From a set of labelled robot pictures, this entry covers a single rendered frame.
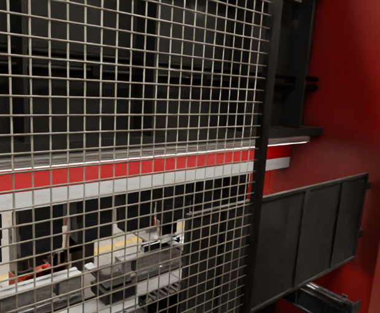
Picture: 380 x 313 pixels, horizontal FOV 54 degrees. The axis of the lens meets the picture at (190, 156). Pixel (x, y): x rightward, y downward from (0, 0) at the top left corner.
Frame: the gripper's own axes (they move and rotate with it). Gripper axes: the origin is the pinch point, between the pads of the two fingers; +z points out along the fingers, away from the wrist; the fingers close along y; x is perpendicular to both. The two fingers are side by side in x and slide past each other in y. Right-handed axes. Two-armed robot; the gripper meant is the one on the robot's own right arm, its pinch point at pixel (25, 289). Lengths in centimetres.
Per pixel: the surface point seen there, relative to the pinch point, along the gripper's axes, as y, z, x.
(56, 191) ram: 55, -45, -10
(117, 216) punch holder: 49, -30, 19
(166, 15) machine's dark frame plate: 84, -104, 26
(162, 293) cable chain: 86, -9, 4
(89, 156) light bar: 78, -56, -12
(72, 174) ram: 57, -51, -4
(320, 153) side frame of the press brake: 99, -43, 122
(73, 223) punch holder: 49, -32, -1
